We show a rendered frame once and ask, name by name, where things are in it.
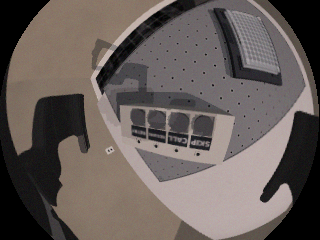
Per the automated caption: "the white well plate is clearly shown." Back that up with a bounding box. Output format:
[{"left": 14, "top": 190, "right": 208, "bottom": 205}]
[{"left": 224, "top": 9, "right": 280, "bottom": 75}]

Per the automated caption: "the dark grey rectangular frame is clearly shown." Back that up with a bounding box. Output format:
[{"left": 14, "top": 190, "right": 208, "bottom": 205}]
[{"left": 214, "top": 8, "right": 282, "bottom": 86}]

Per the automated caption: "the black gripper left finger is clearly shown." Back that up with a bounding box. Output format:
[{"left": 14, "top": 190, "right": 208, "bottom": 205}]
[{"left": 18, "top": 94, "right": 90, "bottom": 207}]

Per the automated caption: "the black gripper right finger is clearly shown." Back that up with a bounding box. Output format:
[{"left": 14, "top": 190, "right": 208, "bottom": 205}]
[{"left": 260, "top": 111, "right": 319, "bottom": 205}]

